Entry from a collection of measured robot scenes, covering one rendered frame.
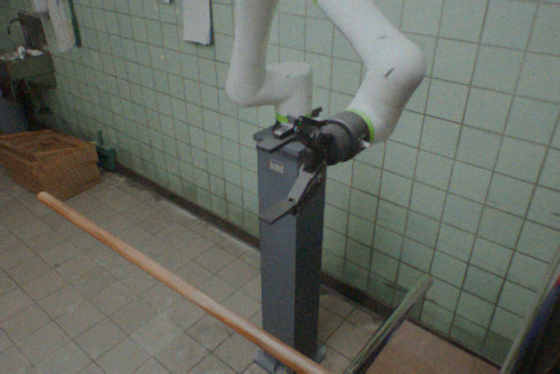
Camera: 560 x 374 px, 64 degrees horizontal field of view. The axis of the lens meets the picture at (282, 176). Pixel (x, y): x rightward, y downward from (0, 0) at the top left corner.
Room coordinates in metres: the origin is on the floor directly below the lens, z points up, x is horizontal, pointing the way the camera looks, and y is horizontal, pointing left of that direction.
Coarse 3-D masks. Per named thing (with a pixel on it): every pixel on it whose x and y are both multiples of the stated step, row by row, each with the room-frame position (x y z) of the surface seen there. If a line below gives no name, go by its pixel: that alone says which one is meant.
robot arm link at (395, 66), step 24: (336, 0) 1.07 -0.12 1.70; (360, 0) 1.03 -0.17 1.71; (336, 24) 1.06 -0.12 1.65; (360, 24) 0.97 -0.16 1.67; (384, 24) 0.94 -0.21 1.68; (360, 48) 0.93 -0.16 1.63; (384, 48) 0.87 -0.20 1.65; (408, 48) 0.85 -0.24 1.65; (384, 72) 0.84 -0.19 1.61; (408, 72) 0.82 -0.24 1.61; (384, 96) 0.84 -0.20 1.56; (408, 96) 0.85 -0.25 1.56
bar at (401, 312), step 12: (420, 288) 0.72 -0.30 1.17; (408, 300) 0.68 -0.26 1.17; (396, 312) 0.65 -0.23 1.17; (408, 312) 0.66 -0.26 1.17; (384, 324) 0.62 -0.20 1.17; (396, 324) 0.62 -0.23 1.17; (372, 336) 0.59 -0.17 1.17; (384, 336) 0.59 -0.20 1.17; (372, 348) 0.56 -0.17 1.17; (360, 360) 0.53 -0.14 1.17; (372, 360) 0.54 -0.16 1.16; (348, 372) 0.51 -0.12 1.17; (360, 372) 0.51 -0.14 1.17
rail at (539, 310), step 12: (552, 276) 0.47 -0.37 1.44; (552, 288) 0.44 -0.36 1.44; (540, 300) 0.42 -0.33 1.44; (552, 300) 0.42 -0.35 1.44; (540, 312) 0.40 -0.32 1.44; (552, 312) 0.40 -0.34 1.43; (528, 324) 0.38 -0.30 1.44; (540, 324) 0.38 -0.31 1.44; (528, 336) 0.36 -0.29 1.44; (540, 336) 0.37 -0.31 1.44; (516, 348) 0.35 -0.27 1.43; (528, 348) 0.35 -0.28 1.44; (516, 360) 0.33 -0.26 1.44; (528, 360) 0.33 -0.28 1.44; (504, 372) 0.32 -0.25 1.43; (516, 372) 0.32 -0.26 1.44; (528, 372) 0.32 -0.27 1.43
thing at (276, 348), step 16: (64, 208) 0.98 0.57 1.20; (80, 224) 0.92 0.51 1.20; (96, 224) 0.91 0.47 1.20; (112, 240) 0.85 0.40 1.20; (128, 256) 0.80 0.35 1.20; (144, 256) 0.79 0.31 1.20; (160, 272) 0.73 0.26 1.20; (176, 288) 0.69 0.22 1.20; (192, 288) 0.68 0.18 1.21; (208, 304) 0.64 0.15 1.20; (224, 320) 0.61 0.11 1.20; (240, 320) 0.60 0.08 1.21; (256, 336) 0.56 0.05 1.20; (272, 336) 0.56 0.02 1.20; (272, 352) 0.53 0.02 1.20; (288, 352) 0.53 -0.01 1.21; (304, 368) 0.50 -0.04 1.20; (320, 368) 0.49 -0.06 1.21
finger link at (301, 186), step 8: (320, 160) 0.73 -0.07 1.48; (304, 168) 0.74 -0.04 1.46; (320, 168) 0.73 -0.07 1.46; (304, 176) 0.72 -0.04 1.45; (312, 176) 0.71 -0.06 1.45; (296, 184) 0.71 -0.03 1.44; (304, 184) 0.71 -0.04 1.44; (296, 192) 0.70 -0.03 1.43; (304, 192) 0.70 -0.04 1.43; (288, 200) 0.69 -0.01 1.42; (296, 200) 0.69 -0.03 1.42; (296, 208) 0.67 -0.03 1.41
